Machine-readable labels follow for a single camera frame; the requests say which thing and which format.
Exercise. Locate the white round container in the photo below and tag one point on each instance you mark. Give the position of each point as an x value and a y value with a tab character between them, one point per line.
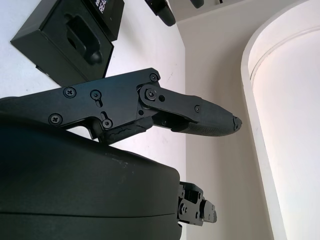
287	120

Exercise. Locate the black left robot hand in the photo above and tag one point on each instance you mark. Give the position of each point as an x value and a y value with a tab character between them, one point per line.
163	11

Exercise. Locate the black camera box base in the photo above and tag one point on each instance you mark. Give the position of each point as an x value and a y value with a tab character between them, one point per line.
55	52

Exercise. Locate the black RealSense box lid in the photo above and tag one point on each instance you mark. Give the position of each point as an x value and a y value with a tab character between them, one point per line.
110	15

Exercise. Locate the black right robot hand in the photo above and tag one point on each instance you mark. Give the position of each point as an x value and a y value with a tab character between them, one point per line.
75	190

